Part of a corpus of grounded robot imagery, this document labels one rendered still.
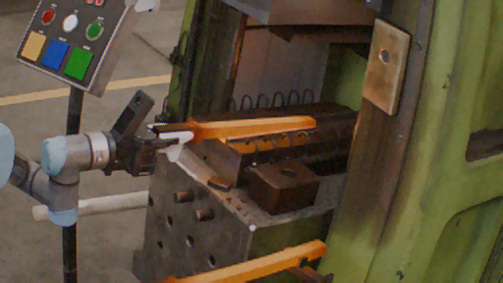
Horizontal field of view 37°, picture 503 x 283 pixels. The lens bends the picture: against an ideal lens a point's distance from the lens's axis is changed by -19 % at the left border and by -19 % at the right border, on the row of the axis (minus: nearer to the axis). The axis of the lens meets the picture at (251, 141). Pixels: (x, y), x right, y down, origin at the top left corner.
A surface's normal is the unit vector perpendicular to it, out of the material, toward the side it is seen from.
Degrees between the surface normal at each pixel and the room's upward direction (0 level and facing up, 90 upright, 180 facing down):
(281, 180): 0
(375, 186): 90
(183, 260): 90
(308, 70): 90
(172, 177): 90
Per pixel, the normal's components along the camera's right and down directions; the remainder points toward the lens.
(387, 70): -0.80, 0.11
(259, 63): 0.57, 0.44
